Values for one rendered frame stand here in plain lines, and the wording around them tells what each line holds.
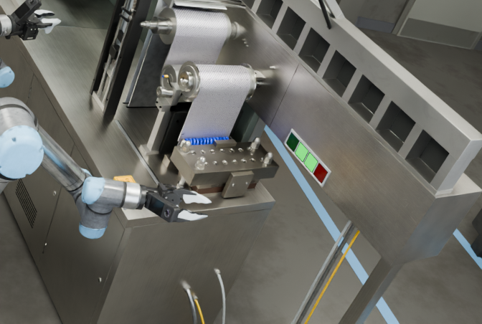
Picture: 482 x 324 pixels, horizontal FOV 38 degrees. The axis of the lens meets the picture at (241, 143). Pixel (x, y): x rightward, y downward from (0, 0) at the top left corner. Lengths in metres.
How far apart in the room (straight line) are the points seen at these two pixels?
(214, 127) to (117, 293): 0.72
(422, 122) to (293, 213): 2.26
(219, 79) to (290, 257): 1.71
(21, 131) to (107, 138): 1.04
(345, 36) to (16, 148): 1.21
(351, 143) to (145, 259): 0.86
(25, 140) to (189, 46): 1.15
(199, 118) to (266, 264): 1.48
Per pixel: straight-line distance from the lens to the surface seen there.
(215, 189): 2.62
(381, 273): 2.58
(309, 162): 2.53
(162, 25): 2.65
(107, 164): 2.59
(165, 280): 2.76
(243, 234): 2.80
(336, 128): 2.43
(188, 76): 2.51
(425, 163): 2.30
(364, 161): 2.35
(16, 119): 1.75
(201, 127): 2.64
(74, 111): 2.82
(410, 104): 2.23
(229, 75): 2.58
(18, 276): 3.35
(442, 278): 4.59
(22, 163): 1.73
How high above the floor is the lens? 2.43
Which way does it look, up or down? 31 degrees down
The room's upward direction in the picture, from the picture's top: 24 degrees clockwise
